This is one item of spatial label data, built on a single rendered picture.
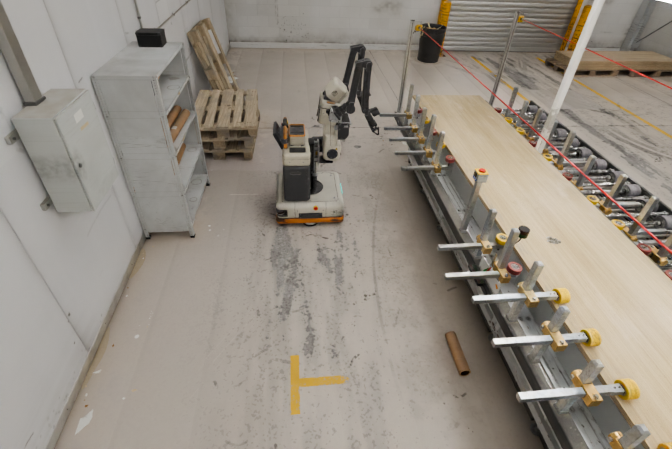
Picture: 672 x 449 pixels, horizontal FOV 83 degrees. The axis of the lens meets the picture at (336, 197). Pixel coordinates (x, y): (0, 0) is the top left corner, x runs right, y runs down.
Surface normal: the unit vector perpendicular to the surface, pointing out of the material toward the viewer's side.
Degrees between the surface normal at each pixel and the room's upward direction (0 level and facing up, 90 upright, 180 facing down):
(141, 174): 90
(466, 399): 0
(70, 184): 90
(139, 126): 90
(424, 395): 0
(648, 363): 0
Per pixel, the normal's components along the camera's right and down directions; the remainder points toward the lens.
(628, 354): 0.04, -0.80
